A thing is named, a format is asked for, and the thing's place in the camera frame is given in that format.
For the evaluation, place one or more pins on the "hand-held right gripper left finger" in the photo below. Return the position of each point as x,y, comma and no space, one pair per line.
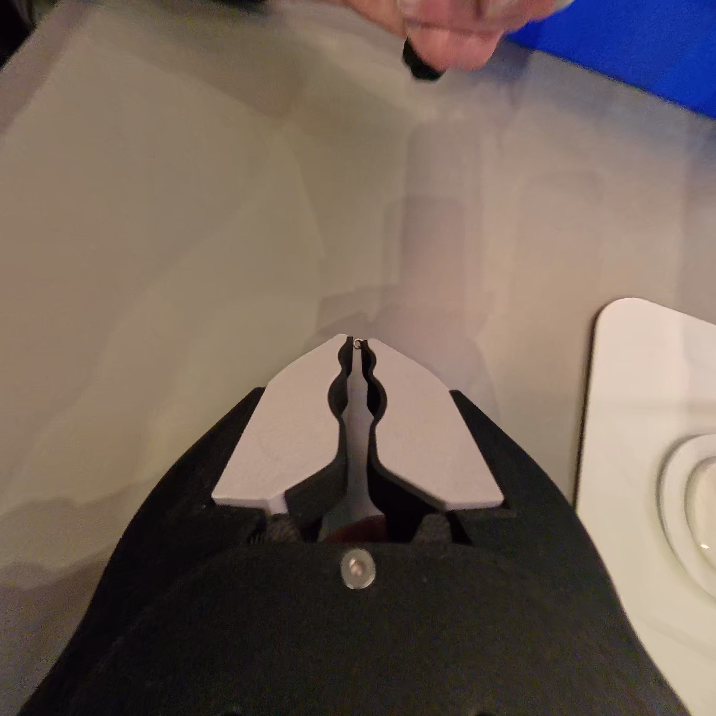
279,447

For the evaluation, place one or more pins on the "blue divided plastic bin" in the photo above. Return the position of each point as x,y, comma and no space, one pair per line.
643,50

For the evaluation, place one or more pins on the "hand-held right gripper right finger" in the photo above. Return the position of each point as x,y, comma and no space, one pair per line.
430,453

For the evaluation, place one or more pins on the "person's left hand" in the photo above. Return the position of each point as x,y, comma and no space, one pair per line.
453,45

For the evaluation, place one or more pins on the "grey desk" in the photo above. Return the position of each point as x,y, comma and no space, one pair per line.
168,224

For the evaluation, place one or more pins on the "white desk mat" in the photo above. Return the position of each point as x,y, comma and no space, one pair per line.
621,419

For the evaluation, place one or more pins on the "person's right hand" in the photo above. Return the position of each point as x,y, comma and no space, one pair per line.
358,530

